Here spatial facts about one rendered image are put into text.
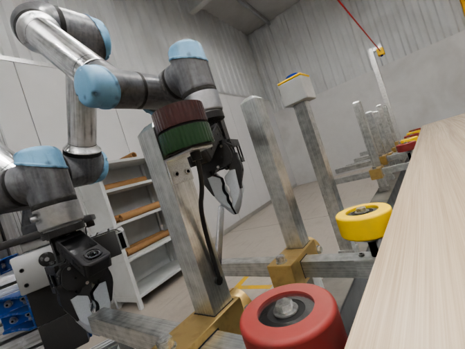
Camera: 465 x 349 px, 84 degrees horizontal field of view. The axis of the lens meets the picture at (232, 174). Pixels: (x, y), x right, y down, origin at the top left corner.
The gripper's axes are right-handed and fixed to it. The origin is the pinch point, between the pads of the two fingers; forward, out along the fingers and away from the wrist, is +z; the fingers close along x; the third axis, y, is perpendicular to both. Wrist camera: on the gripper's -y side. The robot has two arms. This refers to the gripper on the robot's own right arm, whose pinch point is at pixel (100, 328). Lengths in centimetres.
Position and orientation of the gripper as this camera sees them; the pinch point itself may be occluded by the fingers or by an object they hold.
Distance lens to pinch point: 60.3
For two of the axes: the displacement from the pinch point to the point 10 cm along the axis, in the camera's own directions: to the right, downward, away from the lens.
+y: -7.4, 2.4, 6.3
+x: -5.9, 2.0, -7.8
